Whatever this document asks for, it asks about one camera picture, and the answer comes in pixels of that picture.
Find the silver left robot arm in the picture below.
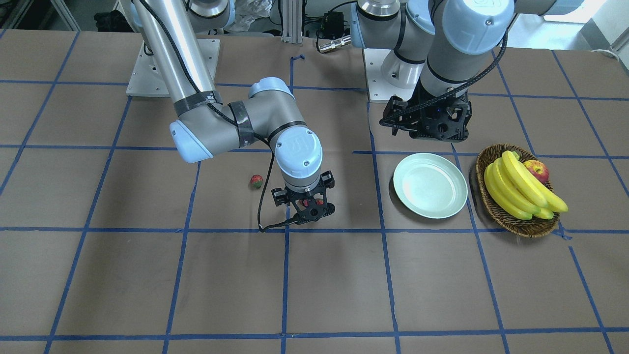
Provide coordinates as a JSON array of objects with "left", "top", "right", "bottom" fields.
[{"left": 350, "top": 0, "right": 582, "bottom": 143}]

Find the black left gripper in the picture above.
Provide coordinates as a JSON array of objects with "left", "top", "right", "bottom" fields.
[{"left": 379, "top": 93, "right": 472, "bottom": 143}]

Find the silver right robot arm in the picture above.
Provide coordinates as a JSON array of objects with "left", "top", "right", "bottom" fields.
[{"left": 120, "top": 0, "right": 335, "bottom": 226}]

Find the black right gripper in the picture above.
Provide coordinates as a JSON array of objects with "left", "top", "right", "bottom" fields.
[{"left": 287, "top": 184, "right": 336, "bottom": 225}]

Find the green-topped red strawberry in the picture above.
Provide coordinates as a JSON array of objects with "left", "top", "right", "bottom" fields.
[{"left": 250, "top": 175, "right": 264, "bottom": 190}]

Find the pointed red strawberry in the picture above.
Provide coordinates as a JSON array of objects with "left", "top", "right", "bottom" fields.
[{"left": 300, "top": 199, "right": 324, "bottom": 207}]

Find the yellow banana bunch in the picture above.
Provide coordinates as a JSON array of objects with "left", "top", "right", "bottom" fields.
[{"left": 485, "top": 150, "right": 569, "bottom": 220}]

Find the woven wicker basket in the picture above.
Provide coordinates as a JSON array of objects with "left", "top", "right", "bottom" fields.
[{"left": 469, "top": 143, "right": 560, "bottom": 238}]

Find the red yellow apple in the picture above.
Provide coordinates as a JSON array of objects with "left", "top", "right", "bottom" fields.
[{"left": 523, "top": 160, "right": 549, "bottom": 184}]

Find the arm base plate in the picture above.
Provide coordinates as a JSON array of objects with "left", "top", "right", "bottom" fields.
[
  {"left": 363, "top": 49, "right": 424, "bottom": 103},
  {"left": 126, "top": 39, "right": 221, "bottom": 98}
]

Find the pale green plate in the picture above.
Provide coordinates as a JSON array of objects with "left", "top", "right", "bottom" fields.
[{"left": 393, "top": 153, "right": 468, "bottom": 219}]

